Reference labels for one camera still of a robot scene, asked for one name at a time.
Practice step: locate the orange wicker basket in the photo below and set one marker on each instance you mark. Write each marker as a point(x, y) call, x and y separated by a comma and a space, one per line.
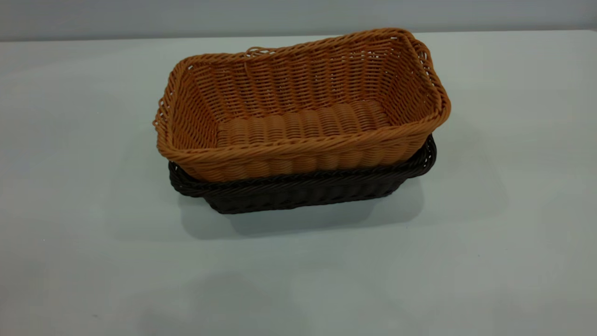
point(303, 126)

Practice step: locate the black wicker basket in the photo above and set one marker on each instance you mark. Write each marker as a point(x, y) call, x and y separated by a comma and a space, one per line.
point(303, 193)

